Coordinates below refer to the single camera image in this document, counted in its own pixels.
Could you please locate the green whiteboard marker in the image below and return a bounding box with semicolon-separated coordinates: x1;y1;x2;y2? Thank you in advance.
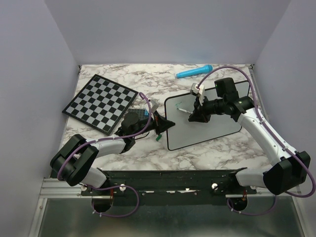
177;108;193;114

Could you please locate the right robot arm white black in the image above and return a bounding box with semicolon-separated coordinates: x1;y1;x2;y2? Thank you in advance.
188;78;311;195

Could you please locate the black and silver chessboard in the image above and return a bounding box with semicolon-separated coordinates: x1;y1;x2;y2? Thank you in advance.
62;75;139;135

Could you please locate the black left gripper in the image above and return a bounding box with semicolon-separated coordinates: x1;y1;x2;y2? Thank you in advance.
131;110;174;137

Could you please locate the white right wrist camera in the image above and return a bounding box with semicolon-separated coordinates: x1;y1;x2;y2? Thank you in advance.
190;83;205;106

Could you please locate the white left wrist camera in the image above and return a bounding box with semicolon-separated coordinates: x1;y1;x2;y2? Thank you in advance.
149;100;158;114

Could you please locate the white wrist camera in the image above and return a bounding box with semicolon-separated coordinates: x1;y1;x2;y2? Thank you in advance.
149;100;158;114
190;83;205;106

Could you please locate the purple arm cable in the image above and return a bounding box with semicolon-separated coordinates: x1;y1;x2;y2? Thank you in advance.
57;92;153;218
197;66;316;217

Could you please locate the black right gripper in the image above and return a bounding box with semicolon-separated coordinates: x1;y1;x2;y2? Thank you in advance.
189;94;226;122

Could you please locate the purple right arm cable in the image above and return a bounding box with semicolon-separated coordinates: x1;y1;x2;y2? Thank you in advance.
197;66;316;217

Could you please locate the blue toy microphone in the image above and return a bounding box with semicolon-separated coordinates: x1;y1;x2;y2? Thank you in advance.
176;65;213;78

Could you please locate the dark grey lego baseplate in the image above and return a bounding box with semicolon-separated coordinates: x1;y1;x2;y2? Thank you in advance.
127;109;149;120

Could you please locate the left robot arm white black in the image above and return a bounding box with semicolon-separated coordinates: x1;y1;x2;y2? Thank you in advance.
50;111;175;195

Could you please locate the aluminium extrusion frame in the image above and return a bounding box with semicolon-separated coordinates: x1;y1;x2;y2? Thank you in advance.
39;178;81;198

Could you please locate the white whiteboard black frame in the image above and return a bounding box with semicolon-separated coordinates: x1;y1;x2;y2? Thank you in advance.
161;93;241;151

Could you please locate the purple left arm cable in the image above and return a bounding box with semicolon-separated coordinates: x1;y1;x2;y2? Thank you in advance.
57;92;153;218

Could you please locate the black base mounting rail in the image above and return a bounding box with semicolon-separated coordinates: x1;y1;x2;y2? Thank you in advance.
81;170;257;206

